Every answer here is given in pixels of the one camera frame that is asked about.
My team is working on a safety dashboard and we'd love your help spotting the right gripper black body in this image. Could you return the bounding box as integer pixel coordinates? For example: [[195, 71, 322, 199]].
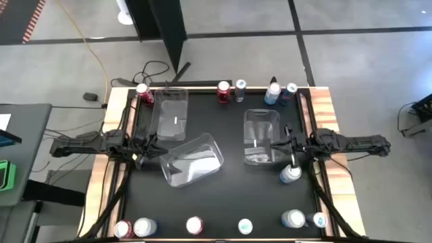
[[292, 134, 315, 155]]

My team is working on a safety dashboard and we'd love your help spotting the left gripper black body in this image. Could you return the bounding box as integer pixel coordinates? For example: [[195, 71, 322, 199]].
[[130, 136, 149, 162]]

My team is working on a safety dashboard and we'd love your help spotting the white blue Spindrift can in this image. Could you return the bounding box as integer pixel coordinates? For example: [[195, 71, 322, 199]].
[[281, 209, 306, 230], [263, 82, 282, 106], [279, 164, 303, 185], [133, 217, 159, 238]]

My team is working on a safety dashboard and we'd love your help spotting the clear plastic storage bin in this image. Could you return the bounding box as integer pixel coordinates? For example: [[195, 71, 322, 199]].
[[242, 108, 281, 167], [149, 86, 189, 142], [159, 132, 225, 188]]

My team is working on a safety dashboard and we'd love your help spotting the blue silver Red Bull can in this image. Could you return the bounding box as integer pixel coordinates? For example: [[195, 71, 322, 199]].
[[234, 79, 248, 103], [238, 218, 254, 236], [281, 82, 299, 105], [306, 211, 329, 229]]

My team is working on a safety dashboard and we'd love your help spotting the red Coca-Cola can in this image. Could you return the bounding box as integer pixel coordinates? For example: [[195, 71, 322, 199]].
[[186, 215, 205, 236], [135, 82, 155, 105], [113, 219, 135, 240], [216, 80, 232, 104]]

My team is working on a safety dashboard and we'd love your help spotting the grey power strip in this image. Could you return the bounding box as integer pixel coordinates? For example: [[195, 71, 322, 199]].
[[110, 78, 138, 86]]

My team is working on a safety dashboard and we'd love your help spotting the black table base bar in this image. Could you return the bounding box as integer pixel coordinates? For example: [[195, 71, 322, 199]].
[[22, 180, 86, 207]]

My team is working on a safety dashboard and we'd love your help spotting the grey side table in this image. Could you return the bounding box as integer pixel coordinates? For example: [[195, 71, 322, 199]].
[[0, 103, 53, 207]]

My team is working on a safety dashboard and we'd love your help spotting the grey metal foot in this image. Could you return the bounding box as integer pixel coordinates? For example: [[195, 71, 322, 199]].
[[403, 118, 432, 138]]

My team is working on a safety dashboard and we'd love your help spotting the black divider panel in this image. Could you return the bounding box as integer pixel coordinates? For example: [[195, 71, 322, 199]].
[[124, 0, 192, 84]]

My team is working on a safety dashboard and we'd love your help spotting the black equipment box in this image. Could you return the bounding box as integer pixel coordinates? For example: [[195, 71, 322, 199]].
[[410, 93, 432, 123]]

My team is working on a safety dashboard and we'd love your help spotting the green plastic tray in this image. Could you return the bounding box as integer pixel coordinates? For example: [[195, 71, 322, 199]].
[[0, 159, 18, 192]]

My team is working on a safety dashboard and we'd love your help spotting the black tablet blue screen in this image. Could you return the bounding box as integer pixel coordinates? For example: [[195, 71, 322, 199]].
[[0, 128, 23, 148]]

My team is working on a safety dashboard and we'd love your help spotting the white round stand base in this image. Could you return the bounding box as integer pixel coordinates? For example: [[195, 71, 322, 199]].
[[115, 0, 135, 26]]

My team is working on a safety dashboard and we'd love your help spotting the white paper sheet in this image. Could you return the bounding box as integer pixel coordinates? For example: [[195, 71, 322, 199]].
[[0, 113, 12, 132]]

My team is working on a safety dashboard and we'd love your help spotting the black mat orange striped edge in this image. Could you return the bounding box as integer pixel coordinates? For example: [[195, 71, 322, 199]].
[[0, 0, 47, 45]]

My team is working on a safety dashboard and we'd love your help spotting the black table edge frame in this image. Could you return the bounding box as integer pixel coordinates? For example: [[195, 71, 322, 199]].
[[125, 86, 323, 241]]

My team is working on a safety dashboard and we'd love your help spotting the black floor cable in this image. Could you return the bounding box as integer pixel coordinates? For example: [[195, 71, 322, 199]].
[[132, 60, 171, 85]]

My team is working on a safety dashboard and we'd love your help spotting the yellow cable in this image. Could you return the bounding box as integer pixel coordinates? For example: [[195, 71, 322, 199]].
[[55, 0, 109, 104]]

